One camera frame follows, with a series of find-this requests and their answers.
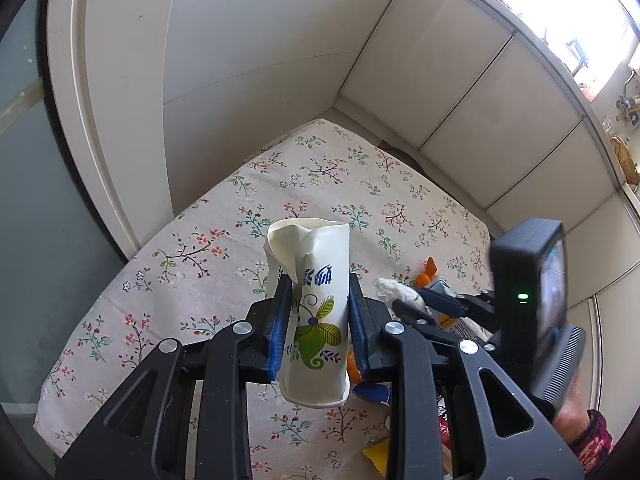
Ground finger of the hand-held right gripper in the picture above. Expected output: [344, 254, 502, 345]
[391, 299, 443, 333]
[417, 287, 468, 318]

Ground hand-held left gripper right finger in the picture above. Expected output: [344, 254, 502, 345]
[347, 272, 586, 480]

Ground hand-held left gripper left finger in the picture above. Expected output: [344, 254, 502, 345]
[54, 274, 296, 480]

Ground large orange peel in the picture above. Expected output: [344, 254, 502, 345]
[417, 256, 440, 288]

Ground pale blue drink carton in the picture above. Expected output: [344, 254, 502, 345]
[427, 280, 490, 346]

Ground white leaf-print paper cup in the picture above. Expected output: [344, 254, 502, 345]
[264, 217, 352, 409]

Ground red snack bag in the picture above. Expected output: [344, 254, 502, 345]
[437, 394, 461, 463]

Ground yellow snack packet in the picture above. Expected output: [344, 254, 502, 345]
[361, 439, 391, 476]

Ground person's right forearm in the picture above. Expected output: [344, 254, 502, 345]
[552, 374, 614, 476]

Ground white crumpled tissue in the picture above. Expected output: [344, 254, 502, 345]
[372, 277, 427, 312]

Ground floral tablecloth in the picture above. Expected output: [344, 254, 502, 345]
[34, 119, 496, 480]

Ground woven basket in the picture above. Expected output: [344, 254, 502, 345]
[610, 135, 640, 187]

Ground white kitchen cabinet unit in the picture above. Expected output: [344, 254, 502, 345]
[335, 0, 640, 411]

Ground frosted glass door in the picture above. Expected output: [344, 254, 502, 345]
[0, 0, 128, 411]

